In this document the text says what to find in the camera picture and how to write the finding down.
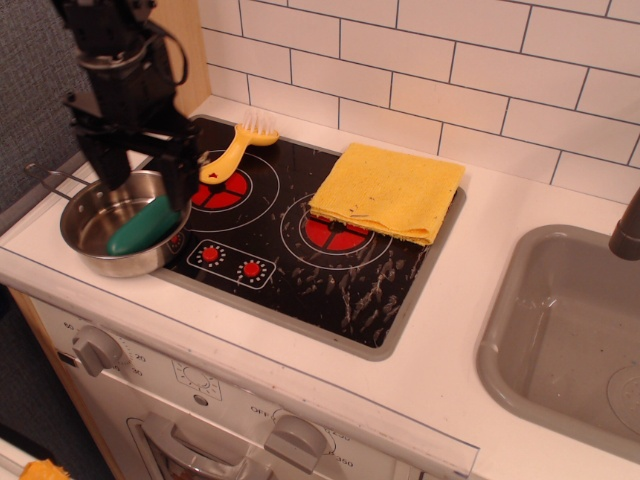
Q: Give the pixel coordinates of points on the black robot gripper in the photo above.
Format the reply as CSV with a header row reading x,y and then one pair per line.
x,y
131,106

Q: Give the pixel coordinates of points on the green toy squash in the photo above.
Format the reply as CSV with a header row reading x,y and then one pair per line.
x,y
145,229

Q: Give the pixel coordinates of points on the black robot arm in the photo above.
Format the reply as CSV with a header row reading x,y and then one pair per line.
x,y
111,27

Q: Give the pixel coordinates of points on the silver metal pot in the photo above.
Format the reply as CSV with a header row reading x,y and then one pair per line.
x,y
94,213

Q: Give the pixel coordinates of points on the red left stove knob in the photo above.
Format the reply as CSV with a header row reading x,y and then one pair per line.
x,y
210,254

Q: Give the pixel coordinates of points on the red stove knob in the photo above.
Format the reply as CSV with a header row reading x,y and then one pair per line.
x,y
252,270
210,254

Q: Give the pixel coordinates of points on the yellow dish brush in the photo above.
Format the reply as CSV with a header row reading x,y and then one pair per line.
x,y
256,129

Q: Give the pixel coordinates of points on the black toy stovetop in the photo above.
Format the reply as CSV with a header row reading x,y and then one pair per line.
x,y
341,285

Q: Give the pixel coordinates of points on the red right stove knob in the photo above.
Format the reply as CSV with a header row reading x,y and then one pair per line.
x,y
252,270

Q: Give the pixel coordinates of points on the wooden side panel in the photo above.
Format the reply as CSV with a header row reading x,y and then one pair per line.
x,y
181,19

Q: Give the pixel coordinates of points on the grey timer knob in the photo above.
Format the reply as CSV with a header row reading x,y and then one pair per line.
x,y
96,350

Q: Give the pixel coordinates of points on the yellow folded cloth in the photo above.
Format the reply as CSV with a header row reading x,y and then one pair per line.
x,y
401,195

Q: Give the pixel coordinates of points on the grey oven temperature knob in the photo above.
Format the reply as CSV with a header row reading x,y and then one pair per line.
x,y
297,442

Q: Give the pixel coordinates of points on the orange object bottom left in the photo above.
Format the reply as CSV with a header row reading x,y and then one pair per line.
x,y
43,470

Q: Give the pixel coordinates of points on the grey sink basin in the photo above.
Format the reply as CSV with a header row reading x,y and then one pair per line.
x,y
561,346

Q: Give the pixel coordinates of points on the grey faucet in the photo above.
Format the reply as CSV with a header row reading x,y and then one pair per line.
x,y
625,239

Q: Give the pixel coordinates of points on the grey oven door handle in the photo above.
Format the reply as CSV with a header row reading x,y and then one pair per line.
x,y
177,459

